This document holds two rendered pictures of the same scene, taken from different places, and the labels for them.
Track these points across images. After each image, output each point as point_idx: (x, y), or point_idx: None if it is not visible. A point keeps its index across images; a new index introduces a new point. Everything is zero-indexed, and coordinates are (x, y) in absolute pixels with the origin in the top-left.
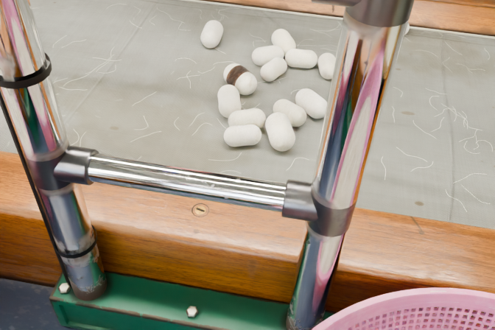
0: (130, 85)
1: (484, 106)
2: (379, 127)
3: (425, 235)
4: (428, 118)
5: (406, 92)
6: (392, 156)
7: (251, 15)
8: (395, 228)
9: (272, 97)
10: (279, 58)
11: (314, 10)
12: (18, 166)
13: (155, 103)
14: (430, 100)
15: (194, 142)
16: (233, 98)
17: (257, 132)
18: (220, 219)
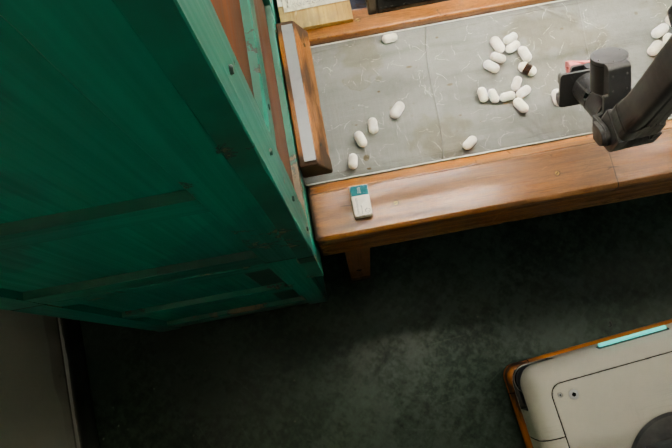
0: (572, 53)
1: (417, 102)
2: (459, 70)
3: (435, 9)
4: (440, 84)
5: (453, 98)
6: (450, 56)
7: (549, 132)
8: (445, 8)
9: (509, 71)
10: (516, 84)
11: (517, 148)
12: None
13: (555, 47)
14: (441, 97)
15: (527, 33)
16: (522, 49)
17: (505, 37)
18: None
